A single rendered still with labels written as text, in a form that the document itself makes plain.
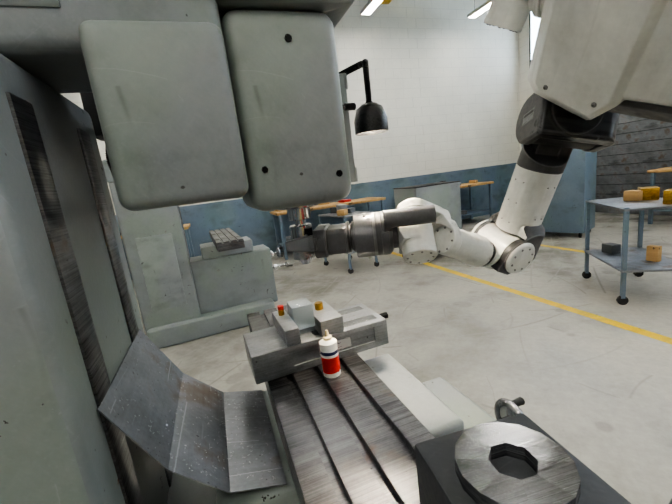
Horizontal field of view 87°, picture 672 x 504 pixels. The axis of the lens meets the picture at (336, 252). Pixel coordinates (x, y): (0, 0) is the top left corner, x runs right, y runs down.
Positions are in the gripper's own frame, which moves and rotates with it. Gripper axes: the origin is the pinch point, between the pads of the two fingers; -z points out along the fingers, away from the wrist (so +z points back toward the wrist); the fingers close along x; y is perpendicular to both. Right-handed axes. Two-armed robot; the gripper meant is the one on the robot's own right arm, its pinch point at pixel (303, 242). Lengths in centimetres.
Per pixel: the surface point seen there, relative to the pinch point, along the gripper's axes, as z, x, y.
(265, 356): -12.8, -0.7, 25.3
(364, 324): 9.7, -12.7, 24.9
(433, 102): 177, -800, -152
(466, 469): 20, 46, 12
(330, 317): 1.9, -9.3, 20.8
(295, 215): -0.2, 2.4, -5.9
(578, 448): 97, -79, 124
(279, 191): -0.3, 11.2, -11.1
